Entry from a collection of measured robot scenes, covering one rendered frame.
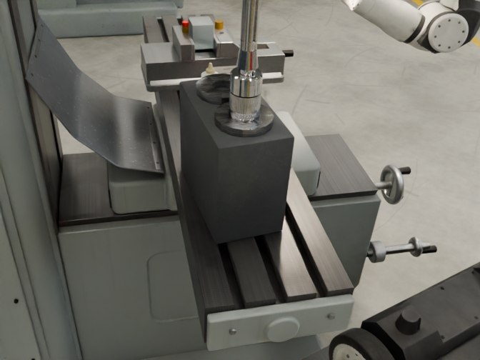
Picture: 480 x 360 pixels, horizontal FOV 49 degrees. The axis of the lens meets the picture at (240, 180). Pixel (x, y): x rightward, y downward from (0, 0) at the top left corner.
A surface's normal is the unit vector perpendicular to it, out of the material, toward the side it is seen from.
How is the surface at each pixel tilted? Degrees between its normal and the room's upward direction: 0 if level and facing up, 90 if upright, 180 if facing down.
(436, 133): 0
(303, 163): 0
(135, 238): 90
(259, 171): 90
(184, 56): 90
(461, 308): 0
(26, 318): 88
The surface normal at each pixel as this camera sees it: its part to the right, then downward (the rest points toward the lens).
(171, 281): 0.22, 0.59
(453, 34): 0.00, 0.50
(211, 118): 0.05, -0.80
